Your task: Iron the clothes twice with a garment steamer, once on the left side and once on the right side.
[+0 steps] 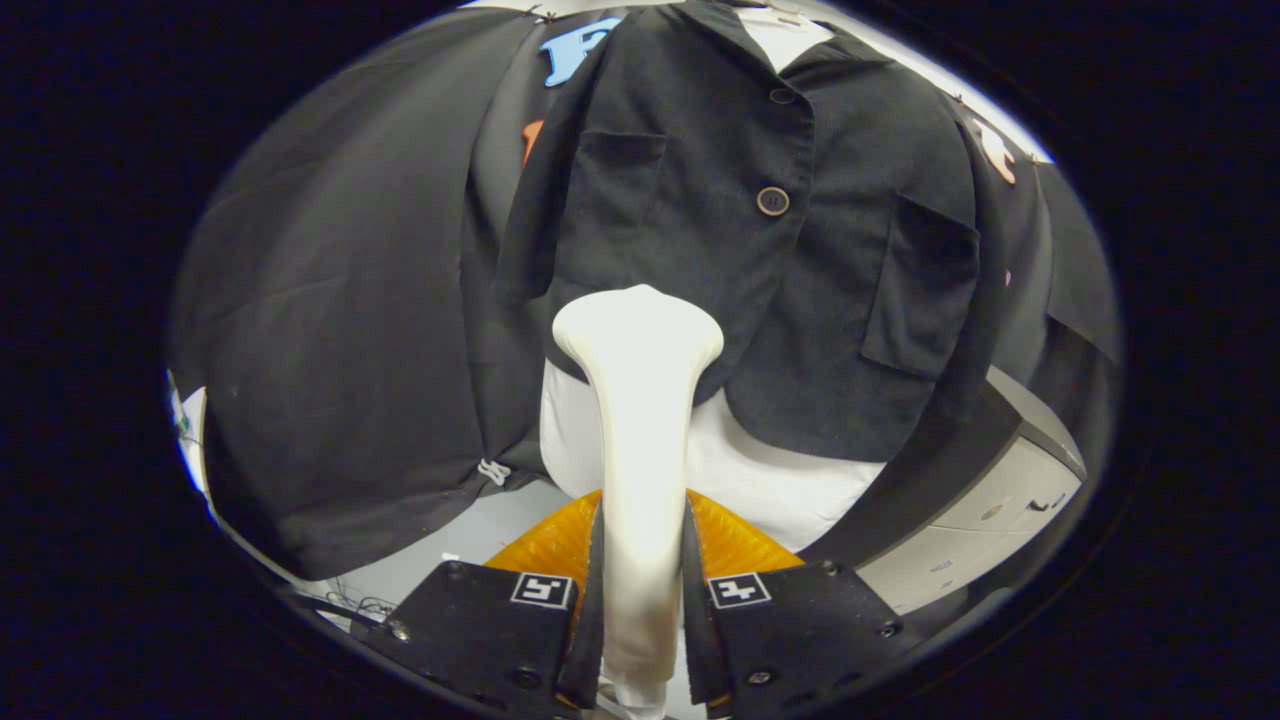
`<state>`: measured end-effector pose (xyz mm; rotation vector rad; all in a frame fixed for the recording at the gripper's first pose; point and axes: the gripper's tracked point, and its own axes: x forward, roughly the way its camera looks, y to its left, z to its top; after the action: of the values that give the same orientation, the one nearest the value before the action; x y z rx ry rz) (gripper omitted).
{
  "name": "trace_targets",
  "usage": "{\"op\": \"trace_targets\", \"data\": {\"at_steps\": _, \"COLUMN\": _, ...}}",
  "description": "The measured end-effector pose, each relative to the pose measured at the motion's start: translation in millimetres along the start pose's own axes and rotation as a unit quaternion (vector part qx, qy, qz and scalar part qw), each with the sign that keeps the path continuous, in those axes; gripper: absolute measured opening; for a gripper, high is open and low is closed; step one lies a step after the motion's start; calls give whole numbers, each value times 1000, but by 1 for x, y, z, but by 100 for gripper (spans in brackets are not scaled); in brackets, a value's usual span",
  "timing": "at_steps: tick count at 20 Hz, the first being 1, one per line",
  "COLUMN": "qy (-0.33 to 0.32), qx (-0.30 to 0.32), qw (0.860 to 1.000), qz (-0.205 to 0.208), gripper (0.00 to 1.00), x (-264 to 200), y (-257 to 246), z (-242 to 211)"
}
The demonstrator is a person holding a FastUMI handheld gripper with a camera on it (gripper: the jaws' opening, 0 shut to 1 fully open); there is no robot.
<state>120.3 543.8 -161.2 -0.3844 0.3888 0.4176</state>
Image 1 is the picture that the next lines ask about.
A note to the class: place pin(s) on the white garment steamer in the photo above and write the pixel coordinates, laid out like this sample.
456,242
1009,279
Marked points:
640,450

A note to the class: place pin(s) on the black suit jacket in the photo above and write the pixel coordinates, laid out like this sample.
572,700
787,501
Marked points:
690,250

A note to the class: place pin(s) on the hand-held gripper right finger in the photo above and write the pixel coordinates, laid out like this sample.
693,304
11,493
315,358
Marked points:
697,640

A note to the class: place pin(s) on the black backdrop cloth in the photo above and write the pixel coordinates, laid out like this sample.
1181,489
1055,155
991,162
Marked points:
330,300

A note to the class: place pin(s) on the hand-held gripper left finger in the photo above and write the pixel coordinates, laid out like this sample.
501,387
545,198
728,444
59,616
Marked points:
590,640

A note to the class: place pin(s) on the grey cabinet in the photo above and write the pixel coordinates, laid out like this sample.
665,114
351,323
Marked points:
990,510

